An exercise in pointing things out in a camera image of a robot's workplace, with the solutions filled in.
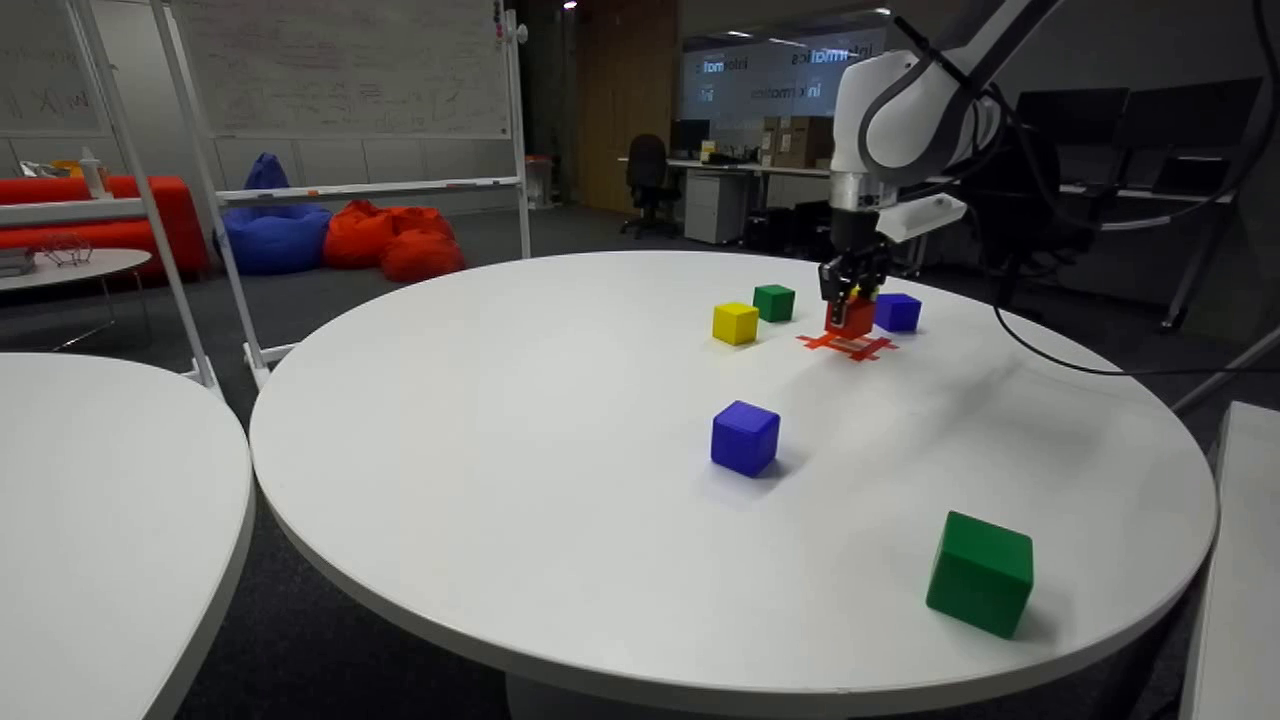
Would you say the blue beanbag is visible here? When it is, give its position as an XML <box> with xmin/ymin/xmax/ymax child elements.
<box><xmin>221</xmin><ymin>147</ymin><xmax>331</xmax><ymax>278</ymax></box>

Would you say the green toy block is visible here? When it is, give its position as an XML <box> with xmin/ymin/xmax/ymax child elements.
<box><xmin>925</xmin><ymin>509</ymin><xmax>1042</xmax><ymax>644</ymax></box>
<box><xmin>750</xmin><ymin>278</ymin><xmax>799</xmax><ymax>326</ymax></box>

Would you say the office desk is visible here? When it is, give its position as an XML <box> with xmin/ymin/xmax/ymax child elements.
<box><xmin>665</xmin><ymin>150</ymin><xmax>838</xmax><ymax>248</ymax></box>

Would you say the orange toy block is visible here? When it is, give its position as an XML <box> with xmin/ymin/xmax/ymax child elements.
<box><xmin>825</xmin><ymin>295</ymin><xmax>880</xmax><ymax>344</ymax></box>

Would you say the orange beanbag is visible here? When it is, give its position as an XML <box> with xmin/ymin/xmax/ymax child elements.
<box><xmin>382</xmin><ymin>207</ymin><xmax>470</xmax><ymax>282</ymax></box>
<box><xmin>322</xmin><ymin>195</ymin><xmax>405</xmax><ymax>271</ymax></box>

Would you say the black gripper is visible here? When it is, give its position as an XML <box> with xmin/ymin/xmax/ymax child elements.
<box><xmin>818</xmin><ymin>205</ymin><xmax>895</xmax><ymax>332</ymax></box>

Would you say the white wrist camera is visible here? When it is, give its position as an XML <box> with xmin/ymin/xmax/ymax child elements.
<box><xmin>871</xmin><ymin>186</ymin><xmax>972</xmax><ymax>248</ymax></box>

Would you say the red beanbag sofa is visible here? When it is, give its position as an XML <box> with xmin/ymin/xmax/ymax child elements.
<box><xmin>0</xmin><ymin>167</ymin><xmax>221</xmax><ymax>282</ymax></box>

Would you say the small white round table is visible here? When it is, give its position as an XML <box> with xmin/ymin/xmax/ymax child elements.
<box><xmin>0</xmin><ymin>243</ymin><xmax>159</xmax><ymax>300</ymax></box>

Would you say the blue toy block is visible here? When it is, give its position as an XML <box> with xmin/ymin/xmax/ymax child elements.
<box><xmin>709</xmin><ymin>396</ymin><xmax>787</xmax><ymax>478</ymax></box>
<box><xmin>871</xmin><ymin>288</ymin><xmax>929</xmax><ymax>335</ymax></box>

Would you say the black office chair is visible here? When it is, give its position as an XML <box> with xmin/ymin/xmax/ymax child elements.
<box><xmin>955</xmin><ymin>114</ymin><xmax>1073</xmax><ymax>293</ymax></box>
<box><xmin>619</xmin><ymin>126</ymin><xmax>682</xmax><ymax>243</ymax></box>

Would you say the white round side table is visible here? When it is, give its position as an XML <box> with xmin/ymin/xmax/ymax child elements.
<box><xmin>0</xmin><ymin>344</ymin><xmax>259</xmax><ymax>720</ymax></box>

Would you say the lit computer monitor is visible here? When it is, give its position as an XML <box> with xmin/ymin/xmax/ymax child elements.
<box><xmin>678</xmin><ymin>35</ymin><xmax>857</xmax><ymax>138</ymax></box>

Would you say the yellow toy block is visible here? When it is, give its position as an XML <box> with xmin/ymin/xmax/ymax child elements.
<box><xmin>709</xmin><ymin>295</ymin><xmax>764</xmax><ymax>352</ymax></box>

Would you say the white base unit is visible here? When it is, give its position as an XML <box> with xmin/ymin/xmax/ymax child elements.
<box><xmin>1178</xmin><ymin>396</ymin><xmax>1280</xmax><ymax>720</ymax></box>

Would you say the small whiteboard on stand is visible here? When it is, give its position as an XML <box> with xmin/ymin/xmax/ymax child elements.
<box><xmin>0</xmin><ymin>0</ymin><xmax>224</xmax><ymax>391</ymax></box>

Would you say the large whiteboard on stand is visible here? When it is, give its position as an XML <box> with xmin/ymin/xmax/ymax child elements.
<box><xmin>143</xmin><ymin>0</ymin><xmax>542</xmax><ymax>372</ymax></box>

